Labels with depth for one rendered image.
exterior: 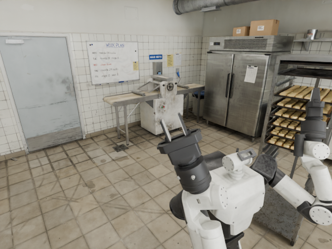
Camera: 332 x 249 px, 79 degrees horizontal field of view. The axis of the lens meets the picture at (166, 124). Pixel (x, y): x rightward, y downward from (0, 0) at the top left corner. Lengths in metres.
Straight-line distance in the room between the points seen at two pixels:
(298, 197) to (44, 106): 4.07
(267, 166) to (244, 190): 0.22
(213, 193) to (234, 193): 0.30
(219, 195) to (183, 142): 0.17
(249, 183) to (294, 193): 0.23
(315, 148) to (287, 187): 0.22
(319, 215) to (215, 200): 0.59
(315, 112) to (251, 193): 0.42
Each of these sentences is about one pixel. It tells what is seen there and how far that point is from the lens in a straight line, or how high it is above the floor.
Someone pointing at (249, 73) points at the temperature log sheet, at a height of 1.40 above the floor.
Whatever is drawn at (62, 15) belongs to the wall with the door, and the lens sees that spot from 4.32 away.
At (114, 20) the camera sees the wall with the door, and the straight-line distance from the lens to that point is 4.65.
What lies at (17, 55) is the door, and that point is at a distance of 4.22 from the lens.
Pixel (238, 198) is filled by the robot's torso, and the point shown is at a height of 1.35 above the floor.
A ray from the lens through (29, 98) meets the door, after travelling 4.31.
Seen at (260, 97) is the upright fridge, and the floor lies 0.98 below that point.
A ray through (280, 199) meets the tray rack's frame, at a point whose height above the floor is 0.15.
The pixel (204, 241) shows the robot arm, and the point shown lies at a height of 1.40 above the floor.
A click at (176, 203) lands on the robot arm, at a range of 0.86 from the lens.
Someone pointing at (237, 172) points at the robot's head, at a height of 1.42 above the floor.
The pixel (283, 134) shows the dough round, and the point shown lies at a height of 1.15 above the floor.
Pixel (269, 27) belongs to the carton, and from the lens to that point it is 4.32.
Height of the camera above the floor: 1.91
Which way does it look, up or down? 22 degrees down
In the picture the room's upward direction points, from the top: straight up
